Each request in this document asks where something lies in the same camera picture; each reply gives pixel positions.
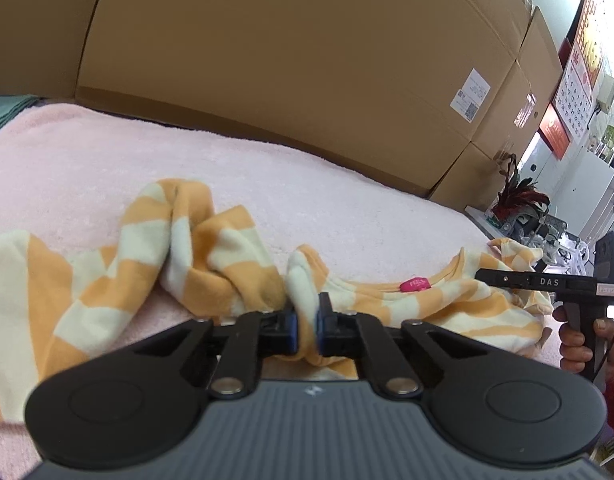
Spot person's right hand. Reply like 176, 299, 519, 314
552, 304, 614, 376

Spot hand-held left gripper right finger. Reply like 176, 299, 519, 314
314, 292, 468, 401

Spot pink fleece blanket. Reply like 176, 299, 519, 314
0, 104, 552, 480

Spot small cardboard box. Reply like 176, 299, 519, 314
429, 141, 526, 213

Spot white cabinet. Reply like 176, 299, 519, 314
517, 135, 614, 243

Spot beige wall box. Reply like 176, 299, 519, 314
594, 75, 614, 114

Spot white side table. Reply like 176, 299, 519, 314
464, 205, 595, 281

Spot cardboard box with tape marks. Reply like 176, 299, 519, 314
0, 0, 115, 100

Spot metal machine parts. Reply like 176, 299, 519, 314
502, 212, 594, 263

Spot red-leaf potted plant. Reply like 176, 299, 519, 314
491, 152, 551, 226

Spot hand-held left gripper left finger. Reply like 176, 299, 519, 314
154, 309, 300, 401

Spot teal mat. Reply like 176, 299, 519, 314
0, 95, 39, 139

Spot orange white striped shirt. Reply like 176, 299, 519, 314
0, 177, 555, 423

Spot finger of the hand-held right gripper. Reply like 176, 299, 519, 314
474, 268, 532, 292

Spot cardboard box with taped seam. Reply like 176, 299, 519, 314
469, 6, 564, 161

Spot large cardboard box white label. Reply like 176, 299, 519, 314
76, 0, 535, 198

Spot red wall calendar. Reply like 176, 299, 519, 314
539, 0, 606, 161

